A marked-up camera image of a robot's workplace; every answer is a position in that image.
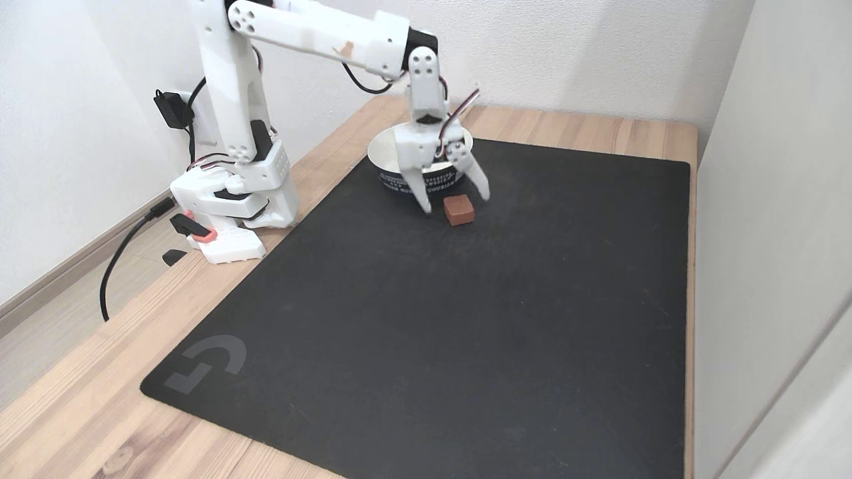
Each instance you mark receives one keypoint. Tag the brown toy cube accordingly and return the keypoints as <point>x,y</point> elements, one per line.
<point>459,211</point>

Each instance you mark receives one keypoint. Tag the white navy paper bowl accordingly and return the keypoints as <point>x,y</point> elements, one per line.
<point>386,156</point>

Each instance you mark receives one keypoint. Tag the black desk mat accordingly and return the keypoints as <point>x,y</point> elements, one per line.
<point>466,332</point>

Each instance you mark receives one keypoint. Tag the black orange table clamp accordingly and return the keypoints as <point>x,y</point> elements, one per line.
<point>188,225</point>

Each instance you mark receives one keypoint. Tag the wooden baseboard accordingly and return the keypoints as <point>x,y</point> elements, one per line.
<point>53,279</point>

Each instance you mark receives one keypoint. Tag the black wall power adapter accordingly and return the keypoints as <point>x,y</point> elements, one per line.
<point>172,110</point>

